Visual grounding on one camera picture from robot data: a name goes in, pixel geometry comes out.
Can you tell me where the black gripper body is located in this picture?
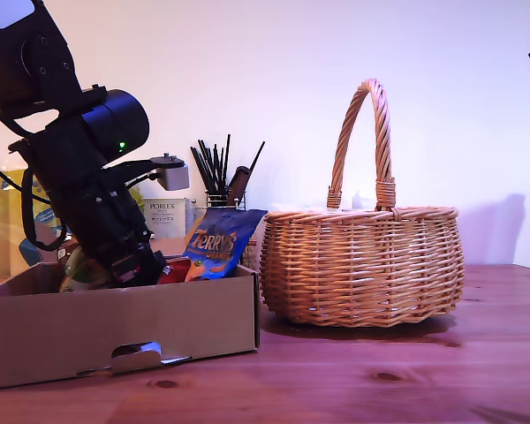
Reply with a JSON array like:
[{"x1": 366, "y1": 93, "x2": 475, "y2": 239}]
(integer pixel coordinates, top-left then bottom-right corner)
[{"x1": 48, "y1": 174, "x2": 154, "y2": 266}]

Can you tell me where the red chocolate egg bag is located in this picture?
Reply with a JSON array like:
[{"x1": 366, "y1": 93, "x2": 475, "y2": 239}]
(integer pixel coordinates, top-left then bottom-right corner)
[{"x1": 156, "y1": 255, "x2": 193, "y2": 286}]

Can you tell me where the green white Galaxy egg bag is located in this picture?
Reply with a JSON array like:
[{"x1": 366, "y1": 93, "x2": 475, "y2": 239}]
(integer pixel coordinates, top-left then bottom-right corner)
[{"x1": 59, "y1": 246, "x2": 116, "y2": 292}]

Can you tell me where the blue Terry's orange egg bag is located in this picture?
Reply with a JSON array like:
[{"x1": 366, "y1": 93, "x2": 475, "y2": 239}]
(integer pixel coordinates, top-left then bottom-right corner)
[{"x1": 183, "y1": 208, "x2": 269, "y2": 283}]

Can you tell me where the white Porlex box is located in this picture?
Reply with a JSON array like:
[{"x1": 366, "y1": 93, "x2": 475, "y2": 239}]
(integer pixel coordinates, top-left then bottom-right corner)
[{"x1": 141, "y1": 197, "x2": 195, "y2": 239}]

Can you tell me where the brown cardboard box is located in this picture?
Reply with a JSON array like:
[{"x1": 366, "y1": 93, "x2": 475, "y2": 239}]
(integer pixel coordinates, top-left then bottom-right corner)
[{"x1": 0, "y1": 238, "x2": 261, "y2": 392}]

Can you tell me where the yellow blue plastic package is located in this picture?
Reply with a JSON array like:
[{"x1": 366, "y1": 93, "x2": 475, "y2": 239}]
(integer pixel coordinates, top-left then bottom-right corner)
[{"x1": 0, "y1": 167, "x2": 145, "y2": 279}]

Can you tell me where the white can with red band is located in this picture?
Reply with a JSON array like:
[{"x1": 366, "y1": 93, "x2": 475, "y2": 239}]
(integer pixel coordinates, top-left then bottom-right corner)
[{"x1": 242, "y1": 238, "x2": 266, "y2": 269}]

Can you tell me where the black chopstick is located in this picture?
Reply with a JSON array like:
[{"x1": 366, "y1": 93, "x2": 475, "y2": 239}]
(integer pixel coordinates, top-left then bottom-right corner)
[
  {"x1": 246, "y1": 140, "x2": 266, "y2": 177},
  {"x1": 197, "y1": 140, "x2": 219, "y2": 195},
  {"x1": 222, "y1": 134, "x2": 232, "y2": 195},
  {"x1": 189, "y1": 148, "x2": 213, "y2": 195}
]

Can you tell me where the black looping cable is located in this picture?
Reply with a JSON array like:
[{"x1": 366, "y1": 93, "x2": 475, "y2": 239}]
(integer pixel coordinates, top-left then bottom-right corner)
[{"x1": 20, "y1": 170, "x2": 70, "y2": 252}]

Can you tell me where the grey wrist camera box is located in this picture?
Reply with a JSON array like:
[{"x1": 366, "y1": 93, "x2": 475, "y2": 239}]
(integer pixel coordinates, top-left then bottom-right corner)
[{"x1": 149, "y1": 153, "x2": 191, "y2": 192}]

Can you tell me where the dark wooden handled utensil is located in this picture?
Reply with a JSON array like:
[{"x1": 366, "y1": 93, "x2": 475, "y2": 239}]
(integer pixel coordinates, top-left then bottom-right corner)
[{"x1": 227, "y1": 165, "x2": 253, "y2": 208}]

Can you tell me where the woven wicker basket with handle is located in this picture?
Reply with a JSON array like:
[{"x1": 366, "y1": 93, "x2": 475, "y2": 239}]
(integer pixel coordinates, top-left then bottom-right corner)
[{"x1": 258, "y1": 78, "x2": 466, "y2": 329}]

